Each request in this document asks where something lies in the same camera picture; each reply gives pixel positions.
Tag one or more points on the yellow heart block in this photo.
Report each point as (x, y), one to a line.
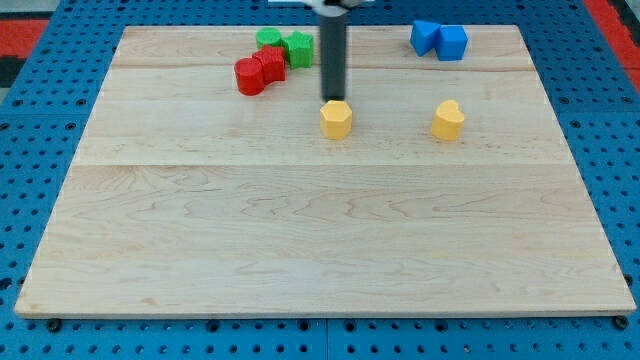
(448, 121)

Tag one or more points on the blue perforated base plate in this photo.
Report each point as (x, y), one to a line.
(47, 107)

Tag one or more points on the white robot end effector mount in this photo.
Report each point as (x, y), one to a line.
(324, 7)

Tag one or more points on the blue triangle block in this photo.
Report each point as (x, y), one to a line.
(424, 36)

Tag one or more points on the red cylinder block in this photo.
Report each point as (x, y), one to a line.
(249, 76)

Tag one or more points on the red star block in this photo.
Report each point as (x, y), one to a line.
(273, 62)

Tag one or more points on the yellow hexagon block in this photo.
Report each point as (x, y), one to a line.
(336, 119)

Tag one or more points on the wooden board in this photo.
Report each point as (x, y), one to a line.
(188, 200)

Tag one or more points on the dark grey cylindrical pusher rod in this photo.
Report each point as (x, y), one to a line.
(333, 42)

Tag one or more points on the green star block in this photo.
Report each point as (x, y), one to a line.
(299, 49)

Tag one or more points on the blue cube block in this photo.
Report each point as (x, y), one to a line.
(451, 43)

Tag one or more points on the green cylinder block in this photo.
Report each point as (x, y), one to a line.
(268, 36)

